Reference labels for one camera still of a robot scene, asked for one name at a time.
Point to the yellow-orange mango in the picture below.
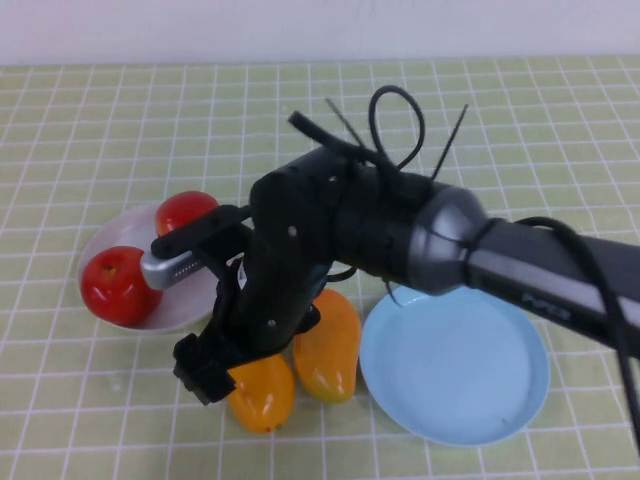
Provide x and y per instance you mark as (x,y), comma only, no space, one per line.
(265,400)

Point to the white round plate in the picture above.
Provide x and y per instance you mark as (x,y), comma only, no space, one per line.
(125,227)

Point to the green checkered tablecloth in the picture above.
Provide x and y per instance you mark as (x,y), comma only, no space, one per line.
(100,125)

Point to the light blue round plate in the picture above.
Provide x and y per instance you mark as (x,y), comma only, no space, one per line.
(450,375)

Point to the red apple with long stem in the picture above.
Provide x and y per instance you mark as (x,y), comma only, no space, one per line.
(182,210)

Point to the red apple with short stem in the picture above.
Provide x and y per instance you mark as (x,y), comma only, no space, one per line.
(110,295)

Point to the black zip tie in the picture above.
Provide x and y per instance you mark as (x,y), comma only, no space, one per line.
(345,122)
(450,140)

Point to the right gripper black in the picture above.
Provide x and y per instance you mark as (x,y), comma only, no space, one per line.
(270,320)

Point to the orange mango with reddish end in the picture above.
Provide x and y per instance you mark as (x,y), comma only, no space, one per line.
(330,360)

